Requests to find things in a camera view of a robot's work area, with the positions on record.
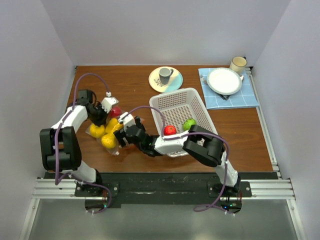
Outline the yellow fake bell pepper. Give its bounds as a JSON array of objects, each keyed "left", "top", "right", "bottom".
[{"left": 105, "top": 118, "right": 124, "bottom": 134}]

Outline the clear zip top bag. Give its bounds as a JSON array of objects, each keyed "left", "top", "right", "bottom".
[{"left": 85, "top": 106, "right": 127, "bottom": 156}]

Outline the red fake apple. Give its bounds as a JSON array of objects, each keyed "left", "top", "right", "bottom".
[{"left": 163, "top": 125, "right": 177, "bottom": 136}]

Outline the green fake custard apple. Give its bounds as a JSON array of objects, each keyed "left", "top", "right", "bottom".
[{"left": 182, "top": 118, "right": 197, "bottom": 131}]

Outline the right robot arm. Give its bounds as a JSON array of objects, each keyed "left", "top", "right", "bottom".
[{"left": 114, "top": 117, "right": 241, "bottom": 197}]

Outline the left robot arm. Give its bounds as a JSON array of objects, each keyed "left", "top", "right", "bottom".
[{"left": 39, "top": 89, "right": 119, "bottom": 196}]

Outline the yellow fake fruit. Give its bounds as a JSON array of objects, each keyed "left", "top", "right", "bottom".
[{"left": 101, "top": 133, "right": 117, "bottom": 149}]

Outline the yellow fake lemon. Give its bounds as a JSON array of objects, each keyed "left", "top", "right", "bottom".
[{"left": 89, "top": 123, "right": 105, "bottom": 139}]

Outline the white plastic basket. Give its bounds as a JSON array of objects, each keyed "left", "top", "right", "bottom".
[{"left": 149, "top": 88, "right": 218, "bottom": 158}]

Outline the grey mug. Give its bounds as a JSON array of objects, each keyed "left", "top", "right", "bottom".
[{"left": 158, "top": 67, "right": 174, "bottom": 85}]

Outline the floral ceramic plate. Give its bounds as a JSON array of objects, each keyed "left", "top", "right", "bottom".
[{"left": 148, "top": 66, "right": 183, "bottom": 93}]

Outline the metal fork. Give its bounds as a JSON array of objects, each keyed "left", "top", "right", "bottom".
[{"left": 200, "top": 75, "right": 208, "bottom": 85}]

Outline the white paper plate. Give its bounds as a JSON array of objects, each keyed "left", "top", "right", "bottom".
[{"left": 206, "top": 67, "right": 243, "bottom": 96}]

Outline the blue checkered cloth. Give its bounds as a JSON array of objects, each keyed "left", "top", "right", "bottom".
[{"left": 198, "top": 68, "right": 259, "bottom": 110}]

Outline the cream enamel mug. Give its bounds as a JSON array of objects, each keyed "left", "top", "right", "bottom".
[{"left": 229, "top": 56, "right": 248, "bottom": 75}]

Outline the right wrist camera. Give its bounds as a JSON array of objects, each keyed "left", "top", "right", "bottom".
[{"left": 118, "top": 112, "right": 136, "bottom": 130}]

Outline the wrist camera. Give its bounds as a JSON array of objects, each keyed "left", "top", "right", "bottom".
[
  {"left": 101, "top": 97, "right": 119, "bottom": 113},
  {"left": 118, "top": 112, "right": 136, "bottom": 130}
]

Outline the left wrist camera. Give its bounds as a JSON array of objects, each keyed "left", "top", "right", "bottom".
[{"left": 101, "top": 97, "right": 119, "bottom": 113}]

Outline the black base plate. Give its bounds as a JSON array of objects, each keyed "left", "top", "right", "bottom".
[{"left": 74, "top": 171, "right": 252, "bottom": 210}]

